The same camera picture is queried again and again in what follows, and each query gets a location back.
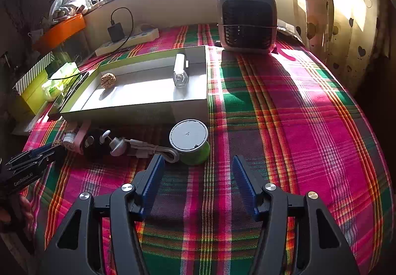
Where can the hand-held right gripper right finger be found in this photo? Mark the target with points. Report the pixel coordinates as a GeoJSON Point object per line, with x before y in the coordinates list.
{"type": "Point", "coordinates": [243, 176]}

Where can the green striped box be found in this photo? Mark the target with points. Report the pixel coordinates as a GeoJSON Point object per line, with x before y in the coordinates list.
{"type": "Point", "coordinates": [27, 98]}

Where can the grey ball mount with knob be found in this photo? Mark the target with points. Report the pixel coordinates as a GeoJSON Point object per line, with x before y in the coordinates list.
{"type": "Point", "coordinates": [119, 146]}

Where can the green spool with white top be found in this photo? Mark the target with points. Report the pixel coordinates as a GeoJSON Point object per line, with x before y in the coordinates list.
{"type": "Point", "coordinates": [188, 141]}

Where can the black charger adapter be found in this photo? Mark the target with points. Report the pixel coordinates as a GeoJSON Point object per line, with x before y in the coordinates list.
{"type": "Point", "coordinates": [116, 32]}

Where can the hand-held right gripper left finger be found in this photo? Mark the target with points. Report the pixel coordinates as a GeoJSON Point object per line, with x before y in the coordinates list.
{"type": "Point", "coordinates": [156, 176]}

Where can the heart print curtain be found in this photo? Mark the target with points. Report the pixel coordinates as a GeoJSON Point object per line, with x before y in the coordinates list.
{"type": "Point", "coordinates": [340, 15]}

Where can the white power plug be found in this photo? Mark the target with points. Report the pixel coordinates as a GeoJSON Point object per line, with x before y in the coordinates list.
{"type": "Point", "coordinates": [144, 28]}

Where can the beige desktop air cooler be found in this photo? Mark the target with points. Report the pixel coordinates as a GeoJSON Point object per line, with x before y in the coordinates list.
{"type": "Point", "coordinates": [247, 21]}

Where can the small silver rectangular device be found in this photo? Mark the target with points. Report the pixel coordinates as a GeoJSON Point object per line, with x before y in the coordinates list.
{"type": "Point", "coordinates": [181, 69]}

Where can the green tissue pack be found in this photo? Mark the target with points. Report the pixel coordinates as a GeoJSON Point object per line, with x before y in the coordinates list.
{"type": "Point", "coordinates": [62, 76]}

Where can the shallow grey cardboard box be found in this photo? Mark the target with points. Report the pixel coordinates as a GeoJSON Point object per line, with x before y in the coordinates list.
{"type": "Point", "coordinates": [139, 89]}

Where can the orange box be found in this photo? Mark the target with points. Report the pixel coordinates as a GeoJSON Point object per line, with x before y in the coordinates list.
{"type": "Point", "coordinates": [62, 30]}

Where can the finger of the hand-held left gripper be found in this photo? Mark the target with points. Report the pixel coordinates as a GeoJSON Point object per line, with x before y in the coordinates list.
{"type": "Point", "coordinates": [46, 160]}
{"type": "Point", "coordinates": [37, 151]}

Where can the white power strip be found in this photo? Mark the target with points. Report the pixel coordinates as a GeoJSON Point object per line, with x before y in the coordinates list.
{"type": "Point", "coordinates": [139, 38]}

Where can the person's left hand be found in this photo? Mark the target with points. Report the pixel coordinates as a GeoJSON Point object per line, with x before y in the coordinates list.
{"type": "Point", "coordinates": [26, 210]}

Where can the plaid blanket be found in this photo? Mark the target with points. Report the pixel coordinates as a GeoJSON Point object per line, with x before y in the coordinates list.
{"type": "Point", "coordinates": [278, 123]}

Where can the plastic bags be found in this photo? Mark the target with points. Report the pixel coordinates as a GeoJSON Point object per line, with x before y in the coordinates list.
{"type": "Point", "coordinates": [68, 2]}

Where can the black round dotted object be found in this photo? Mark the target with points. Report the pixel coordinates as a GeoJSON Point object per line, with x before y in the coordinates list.
{"type": "Point", "coordinates": [94, 151]}

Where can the black flat tablet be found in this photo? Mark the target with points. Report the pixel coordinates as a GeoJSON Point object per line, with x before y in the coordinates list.
{"type": "Point", "coordinates": [72, 92]}

